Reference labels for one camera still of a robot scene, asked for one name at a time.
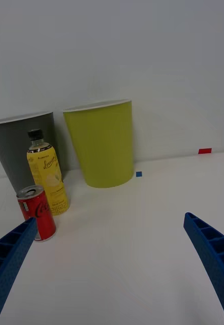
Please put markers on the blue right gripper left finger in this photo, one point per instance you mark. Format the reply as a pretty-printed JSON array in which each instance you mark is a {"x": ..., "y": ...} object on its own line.
[{"x": 10, "y": 256}]

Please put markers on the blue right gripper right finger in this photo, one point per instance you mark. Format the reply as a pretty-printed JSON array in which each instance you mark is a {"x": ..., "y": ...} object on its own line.
[{"x": 213, "y": 254}]

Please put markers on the red drink can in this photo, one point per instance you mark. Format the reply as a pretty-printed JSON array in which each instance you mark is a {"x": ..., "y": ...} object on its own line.
[{"x": 40, "y": 215}]

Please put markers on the yellow label bottle, black cap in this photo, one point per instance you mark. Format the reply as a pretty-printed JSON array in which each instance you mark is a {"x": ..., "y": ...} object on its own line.
[{"x": 52, "y": 182}]

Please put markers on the grey plastic waste bin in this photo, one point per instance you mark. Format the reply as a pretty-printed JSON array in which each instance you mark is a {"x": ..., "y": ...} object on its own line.
[{"x": 12, "y": 157}]

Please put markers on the yellow-green plastic waste bin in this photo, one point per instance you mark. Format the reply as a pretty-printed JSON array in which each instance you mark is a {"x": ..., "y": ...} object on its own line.
[{"x": 104, "y": 147}]

